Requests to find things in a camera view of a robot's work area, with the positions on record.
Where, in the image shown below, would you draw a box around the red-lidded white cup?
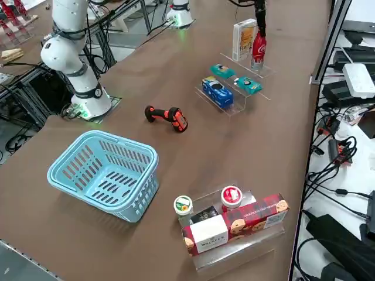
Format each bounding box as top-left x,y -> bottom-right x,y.
220,186 -> 244,213

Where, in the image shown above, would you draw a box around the orange black barcode scanner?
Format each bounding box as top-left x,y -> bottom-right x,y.
144,105 -> 189,133

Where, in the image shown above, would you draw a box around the orange black power plug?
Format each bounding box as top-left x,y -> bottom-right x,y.
318,116 -> 340,136

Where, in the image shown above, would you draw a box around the green-lidded white cup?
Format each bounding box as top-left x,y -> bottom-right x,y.
173,195 -> 195,227

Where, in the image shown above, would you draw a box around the teal snack packet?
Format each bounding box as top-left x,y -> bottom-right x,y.
209,63 -> 237,79
236,76 -> 264,95

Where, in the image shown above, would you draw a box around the light blue shopping basket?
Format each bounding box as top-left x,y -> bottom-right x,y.
46,130 -> 160,224

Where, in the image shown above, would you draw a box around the clear acrylic tiered shelf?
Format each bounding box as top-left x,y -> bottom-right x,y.
177,183 -> 287,272
195,52 -> 278,121

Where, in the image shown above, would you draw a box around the white yellow cookie box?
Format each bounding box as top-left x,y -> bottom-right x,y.
232,18 -> 258,61

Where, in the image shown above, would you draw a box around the wooden blocks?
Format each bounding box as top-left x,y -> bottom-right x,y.
1,48 -> 24,63

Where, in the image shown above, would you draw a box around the black power adapter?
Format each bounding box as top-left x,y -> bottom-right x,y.
327,139 -> 340,163

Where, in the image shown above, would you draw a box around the red Coca-Cola bottle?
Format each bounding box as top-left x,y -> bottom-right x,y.
250,29 -> 268,72

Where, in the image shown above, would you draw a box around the black bag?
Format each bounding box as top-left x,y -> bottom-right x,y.
304,213 -> 375,281

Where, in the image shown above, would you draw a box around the blue Oreo box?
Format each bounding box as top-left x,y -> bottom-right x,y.
201,76 -> 234,109

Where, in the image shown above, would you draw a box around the aluminium camera post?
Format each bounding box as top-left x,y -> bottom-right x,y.
309,0 -> 352,85

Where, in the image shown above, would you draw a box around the black power brick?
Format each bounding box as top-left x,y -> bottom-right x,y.
322,80 -> 375,108

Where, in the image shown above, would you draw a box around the red tartan cookie box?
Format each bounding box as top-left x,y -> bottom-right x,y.
181,193 -> 291,258

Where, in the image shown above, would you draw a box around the black cable with inline box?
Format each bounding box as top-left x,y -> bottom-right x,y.
304,172 -> 371,200

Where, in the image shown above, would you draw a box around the small black box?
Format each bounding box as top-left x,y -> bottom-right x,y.
189,205 -> 220,225

